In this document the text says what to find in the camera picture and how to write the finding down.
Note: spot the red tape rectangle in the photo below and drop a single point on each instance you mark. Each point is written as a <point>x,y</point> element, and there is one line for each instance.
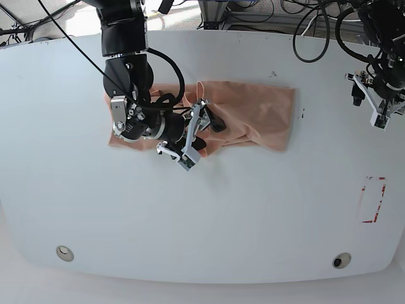
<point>371,199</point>

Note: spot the table grommet hole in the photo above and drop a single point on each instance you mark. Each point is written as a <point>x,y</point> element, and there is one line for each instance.
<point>64,253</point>
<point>341,261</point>

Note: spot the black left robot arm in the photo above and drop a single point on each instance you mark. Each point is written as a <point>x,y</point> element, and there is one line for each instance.
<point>383,24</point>

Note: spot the right table grommet hole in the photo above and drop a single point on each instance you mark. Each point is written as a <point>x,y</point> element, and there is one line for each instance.
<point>341,261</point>

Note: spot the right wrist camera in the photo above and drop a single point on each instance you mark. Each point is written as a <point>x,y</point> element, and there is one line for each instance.
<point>187,162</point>

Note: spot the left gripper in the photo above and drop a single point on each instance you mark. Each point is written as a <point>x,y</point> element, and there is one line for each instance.
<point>383,98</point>

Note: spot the peach T-shirt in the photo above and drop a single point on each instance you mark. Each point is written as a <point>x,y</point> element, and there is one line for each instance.
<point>254,114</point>

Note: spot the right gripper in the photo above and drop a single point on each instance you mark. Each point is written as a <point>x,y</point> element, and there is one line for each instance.
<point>175,132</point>

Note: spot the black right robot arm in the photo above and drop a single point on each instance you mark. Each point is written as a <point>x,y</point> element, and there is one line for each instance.
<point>128,78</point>

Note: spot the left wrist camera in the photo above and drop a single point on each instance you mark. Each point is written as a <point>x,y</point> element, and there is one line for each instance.
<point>380,121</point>

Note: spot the left table grommet hole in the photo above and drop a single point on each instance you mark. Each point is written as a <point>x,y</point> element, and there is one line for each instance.
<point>64,253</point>

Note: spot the aluminium frame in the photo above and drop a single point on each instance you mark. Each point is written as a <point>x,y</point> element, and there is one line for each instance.
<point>214,15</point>

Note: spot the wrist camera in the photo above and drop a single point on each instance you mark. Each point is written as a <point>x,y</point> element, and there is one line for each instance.
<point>380,121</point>
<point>187,162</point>

